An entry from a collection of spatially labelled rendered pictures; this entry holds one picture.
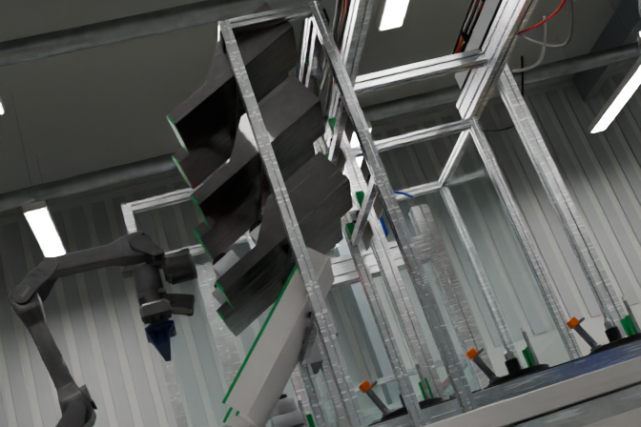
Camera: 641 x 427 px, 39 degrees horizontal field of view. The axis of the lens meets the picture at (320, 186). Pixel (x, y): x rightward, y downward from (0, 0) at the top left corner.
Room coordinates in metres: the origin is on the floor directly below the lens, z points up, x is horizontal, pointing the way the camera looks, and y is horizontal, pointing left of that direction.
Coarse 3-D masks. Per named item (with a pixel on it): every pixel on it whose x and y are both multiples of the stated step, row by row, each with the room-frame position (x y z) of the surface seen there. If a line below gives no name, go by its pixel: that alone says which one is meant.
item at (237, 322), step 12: (336, 228) 1.59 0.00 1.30; (324, 240) 1.60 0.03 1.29; (336, 240) 1.65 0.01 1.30; (324, 252) 1.66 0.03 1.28; (264, 288) 1.56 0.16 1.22; (276, 288) 1.61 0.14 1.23; (252, 300) 1.56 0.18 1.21; (264, 300) 1.62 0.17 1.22; (228, 312) 1.54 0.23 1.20; (240, 312) 1.57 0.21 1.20; (252, 312) 1.62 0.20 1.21; (228, 324) 1.57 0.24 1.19; (240, 324) 1.63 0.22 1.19
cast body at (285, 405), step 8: (280, 400) 1.86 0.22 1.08; (288, 400) 1.86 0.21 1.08; (280, 408) 1.85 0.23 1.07; (288, 408) 1.86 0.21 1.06; (296, 408) 1.86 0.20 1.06; (280, 416) 1.85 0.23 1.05; (288, 416) 1.86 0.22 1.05; (296, 416) 1.86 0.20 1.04; (312, 416) 1.88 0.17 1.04; (272, 424) 1.86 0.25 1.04; (280, 424) 1.85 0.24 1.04; (288, 424) 1.86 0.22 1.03; (296, 424) 1.86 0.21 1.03
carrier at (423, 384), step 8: (416, 360) 1.89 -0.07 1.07; (416, 368) 1.89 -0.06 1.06; (424, 384) 1.89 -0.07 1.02; (400, 392) 1.93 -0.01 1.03; (424, 392) 1.94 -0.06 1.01; (472, 392) 1.84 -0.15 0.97; (424, 400) 1.87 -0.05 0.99; (432, 400) 1.88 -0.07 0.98; (440, 400) 1.90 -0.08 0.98; (448, 400) 1.83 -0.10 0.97; (400, 408) 1.87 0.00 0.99; (424, 408) 1.82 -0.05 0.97; (384, 416) 1.89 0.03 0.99; (392, 416) 1.88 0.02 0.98; (400, 416) 1.81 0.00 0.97
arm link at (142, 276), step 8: (128, 264) 1.76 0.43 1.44; (136, 264) 1.76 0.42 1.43; (144, 264) 1.76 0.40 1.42; (152, 264) 1.76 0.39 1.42; (160, 264) 1.78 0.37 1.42; (128, 272) 1.76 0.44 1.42; (136, 272) 1.76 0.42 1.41; (144, 272) 1.76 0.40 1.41; (152, 272) 1.76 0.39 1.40; (136, 280) 1.76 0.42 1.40; (144, 280) 1.76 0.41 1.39; (152, 280) 1.76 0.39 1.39; (160, 280) 1.78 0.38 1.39; (136, 288) 1.77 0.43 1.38
